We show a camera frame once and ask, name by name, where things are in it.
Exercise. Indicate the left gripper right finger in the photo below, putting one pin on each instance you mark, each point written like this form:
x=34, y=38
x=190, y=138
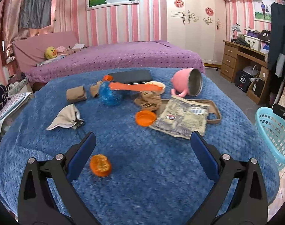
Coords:
x=238, y=195

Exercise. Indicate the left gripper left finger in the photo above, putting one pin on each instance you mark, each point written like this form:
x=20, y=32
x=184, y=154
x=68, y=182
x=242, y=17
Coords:
x=36, y=204

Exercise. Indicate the orange mandarin peel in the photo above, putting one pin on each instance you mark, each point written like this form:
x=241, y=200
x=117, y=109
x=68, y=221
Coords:
x=100, y=165

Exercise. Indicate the printed snack bag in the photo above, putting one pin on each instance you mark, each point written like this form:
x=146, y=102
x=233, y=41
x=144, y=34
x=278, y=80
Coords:
x=181, y=117

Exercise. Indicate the light blue plastic basket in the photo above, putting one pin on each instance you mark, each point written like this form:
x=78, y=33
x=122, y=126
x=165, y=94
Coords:
x=272, y=129

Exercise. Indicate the black shopping bag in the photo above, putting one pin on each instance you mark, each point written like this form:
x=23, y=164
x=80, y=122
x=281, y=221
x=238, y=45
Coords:
x=243, y=80

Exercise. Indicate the dark hanging jacket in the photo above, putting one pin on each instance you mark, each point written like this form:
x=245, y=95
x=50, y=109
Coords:
x=277, y=35

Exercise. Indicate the tan phone case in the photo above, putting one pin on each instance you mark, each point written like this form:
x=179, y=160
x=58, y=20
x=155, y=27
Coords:
x=213, y=109

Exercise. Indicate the white storage box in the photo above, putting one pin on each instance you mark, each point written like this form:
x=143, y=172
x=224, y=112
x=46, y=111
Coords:
x=254, y=42

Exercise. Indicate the crumpled beige tissue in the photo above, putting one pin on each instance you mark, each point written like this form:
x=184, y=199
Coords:
x=68, y=117

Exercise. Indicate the wooden desk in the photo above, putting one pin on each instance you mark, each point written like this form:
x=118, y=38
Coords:
x=236, y=58

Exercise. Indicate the desk lamp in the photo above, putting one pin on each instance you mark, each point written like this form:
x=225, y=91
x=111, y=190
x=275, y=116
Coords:
x=235, y=29

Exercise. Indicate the pink steel-lined mug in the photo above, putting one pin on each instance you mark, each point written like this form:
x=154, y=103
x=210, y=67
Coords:
x=187, y=82

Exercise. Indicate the small framed couple photo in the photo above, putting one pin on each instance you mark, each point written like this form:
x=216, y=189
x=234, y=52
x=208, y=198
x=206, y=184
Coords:
x=262, y=10

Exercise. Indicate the blue crumpled plastic bag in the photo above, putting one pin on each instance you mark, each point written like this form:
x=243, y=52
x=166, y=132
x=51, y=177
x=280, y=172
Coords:
x=107, y=96

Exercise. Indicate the torn brown cardboard piece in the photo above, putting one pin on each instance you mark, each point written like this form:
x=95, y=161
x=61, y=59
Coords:
x=94, y=89

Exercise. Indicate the orange plastic lid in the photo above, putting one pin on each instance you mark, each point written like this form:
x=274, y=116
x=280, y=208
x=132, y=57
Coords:
x=145, y=118

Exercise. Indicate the small cream bowl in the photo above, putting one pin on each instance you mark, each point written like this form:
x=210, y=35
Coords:
x=158, y=84

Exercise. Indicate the orange plastic wrapper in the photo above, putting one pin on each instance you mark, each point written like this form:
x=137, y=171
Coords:
x=129, y=87

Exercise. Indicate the white wardrobe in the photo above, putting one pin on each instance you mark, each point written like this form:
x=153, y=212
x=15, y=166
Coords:
x=198, y=26

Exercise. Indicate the purple dotted bed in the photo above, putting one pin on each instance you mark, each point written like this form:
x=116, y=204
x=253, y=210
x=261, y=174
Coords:
x=29, y=54

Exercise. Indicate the yellow duck plush toy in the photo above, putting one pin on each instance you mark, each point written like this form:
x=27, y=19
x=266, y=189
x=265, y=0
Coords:
x=50, y=53

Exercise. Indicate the black phone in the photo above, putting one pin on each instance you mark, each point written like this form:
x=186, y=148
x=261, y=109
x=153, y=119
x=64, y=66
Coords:
x=132, y=77

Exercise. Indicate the grey window curtain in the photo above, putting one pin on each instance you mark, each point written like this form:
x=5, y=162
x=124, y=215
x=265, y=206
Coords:
x=35, y=14

